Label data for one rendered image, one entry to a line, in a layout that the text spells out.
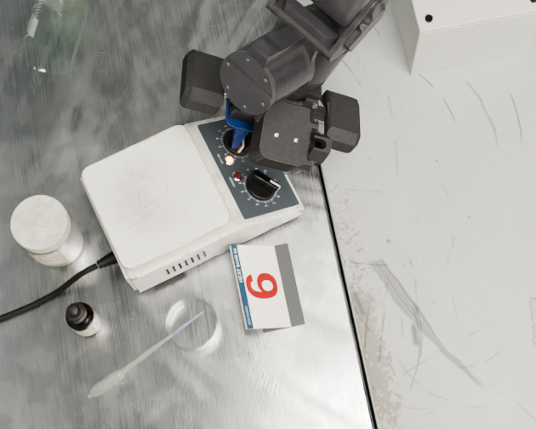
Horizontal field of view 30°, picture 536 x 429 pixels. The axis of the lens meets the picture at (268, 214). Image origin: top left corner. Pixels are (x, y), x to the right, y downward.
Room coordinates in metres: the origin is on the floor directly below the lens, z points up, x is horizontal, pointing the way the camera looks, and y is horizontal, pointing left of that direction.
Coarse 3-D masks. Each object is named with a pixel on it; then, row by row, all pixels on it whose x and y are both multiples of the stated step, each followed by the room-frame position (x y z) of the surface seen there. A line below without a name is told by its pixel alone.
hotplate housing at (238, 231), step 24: (216, 120) 0.42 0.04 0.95; (216, 168) 0.36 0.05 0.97; (96, 216) 0.33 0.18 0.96; (240, 216) 0.30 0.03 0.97; (264, 216) 0.30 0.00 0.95; (288, 216) 0.31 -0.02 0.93; (216, 240) 0.28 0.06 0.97; (240, 240) 0.29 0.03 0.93; (120, 264) 0.27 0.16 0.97; (168, 264) 0.27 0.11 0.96; (192, 264) 0.27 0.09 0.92; (144, 288) 0.25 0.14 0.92
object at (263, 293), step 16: (240, 256) 0.27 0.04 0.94; (256, 256) 0.27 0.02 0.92; (256, 272) 0.25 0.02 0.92; (272, 272) 0.25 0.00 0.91; (256, 288) 0.24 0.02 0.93; (272, 288) 0.24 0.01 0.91; (256, 304) 0.22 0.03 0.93; (272, 304) 0.22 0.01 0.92; (256, 320) 0.20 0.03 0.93; (272, 320) 0.20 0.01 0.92
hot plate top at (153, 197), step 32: (128, 160) 0.37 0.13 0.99; (160, 160) 0.37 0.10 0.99; (192, 160) 0.36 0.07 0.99; (96, 192) 0.34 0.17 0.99; (128, 192) 0.34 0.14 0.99; (160, 192) 0.33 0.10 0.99; (192, 192) 0.33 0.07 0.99; (128, 224) 0.31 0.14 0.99; (160, 224) 0.30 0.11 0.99; (192, 224) 0.30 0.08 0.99; (224, 224) 0.29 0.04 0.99; (128, 256) 0.27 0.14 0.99; (160, 256) 0.27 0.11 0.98
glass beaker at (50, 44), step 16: (48, 0) 0.59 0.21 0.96; (64, 0) 0.59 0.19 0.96; (80, 0) 0.59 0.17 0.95; (32, 16) 0.57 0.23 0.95; (48, 16) 0.57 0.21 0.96; (64, 16) 0.57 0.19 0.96; (80, 16) 0.57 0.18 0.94; (32, 32) 0.55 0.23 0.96; (48, 32) 0.55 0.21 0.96; (64, 32) 0.55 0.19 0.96; (80, 32) 0.56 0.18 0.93; (32, 48) 0.53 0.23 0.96; (48, 48) 0.53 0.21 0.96; (64, 48) 0.53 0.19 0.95; (32, 64) 0.54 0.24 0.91; (48, 64) 0.54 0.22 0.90; (64, 64) 0.53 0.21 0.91
